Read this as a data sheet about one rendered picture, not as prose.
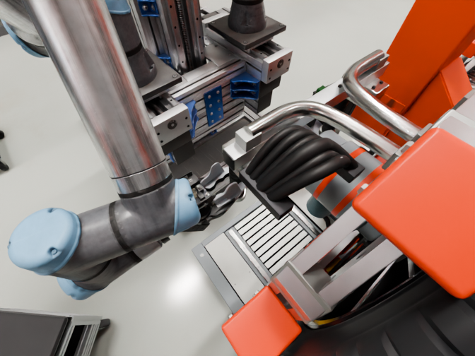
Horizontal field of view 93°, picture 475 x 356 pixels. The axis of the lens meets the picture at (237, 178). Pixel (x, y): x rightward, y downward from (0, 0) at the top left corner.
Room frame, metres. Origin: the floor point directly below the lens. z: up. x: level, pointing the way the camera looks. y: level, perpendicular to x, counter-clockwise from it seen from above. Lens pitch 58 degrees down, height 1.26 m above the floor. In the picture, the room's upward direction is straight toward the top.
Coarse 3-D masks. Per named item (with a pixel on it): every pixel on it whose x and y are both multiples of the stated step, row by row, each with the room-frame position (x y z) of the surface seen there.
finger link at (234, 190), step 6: (228, 186) 0.21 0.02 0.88; (234, 186) 0.22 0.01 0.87; (240, 186) 0.24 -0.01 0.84; (228, 192) 0.21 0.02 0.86; (234, 192) 0.22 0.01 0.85; (240, 192) 0.22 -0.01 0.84; (216, 198) 0.20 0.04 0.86; (222, 198) 0.20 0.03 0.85; (228, 198) 0.21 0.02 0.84; (216, 204) 0.20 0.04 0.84; (222, 204) 0.20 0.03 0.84
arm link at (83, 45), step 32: (32, 0) 0.25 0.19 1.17; (64, 0) 0.25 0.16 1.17; (96, 0) 0.28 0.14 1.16; (64, 32) 0.23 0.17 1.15; (96, 32) 0.25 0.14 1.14; (64, 64) 0.22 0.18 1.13; (96, 64) 0.22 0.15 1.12; (128, 64) 0.25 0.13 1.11; (96, 96) 0.20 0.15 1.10; (128, 96) 0.21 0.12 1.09; (96, 128) 0.18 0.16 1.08; (128, 128) 0.18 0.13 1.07; (128, 160) 0.16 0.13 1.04; (160, 160) 0.17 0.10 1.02; (128, 192) 0.13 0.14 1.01; (160, 192) 0.14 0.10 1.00; (128, 224) 0.10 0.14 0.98; (160, 224) 0.10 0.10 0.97; (192, 224) 0.11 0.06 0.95
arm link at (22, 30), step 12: (0, 0) 0.41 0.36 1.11; (12, 0) 0.43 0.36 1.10; (0, 12) 0.43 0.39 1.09; (12, 12) 0.44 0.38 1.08; (24, 12) 0.46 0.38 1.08; (12, 24) 0.47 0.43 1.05; (24, 24) 0.47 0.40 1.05; (12, 36) 0.53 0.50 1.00; (24, 36) 0.51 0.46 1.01; (36, 36) 0.51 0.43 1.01; (24, 48) 0.53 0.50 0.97; (36, 48) 0.54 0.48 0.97
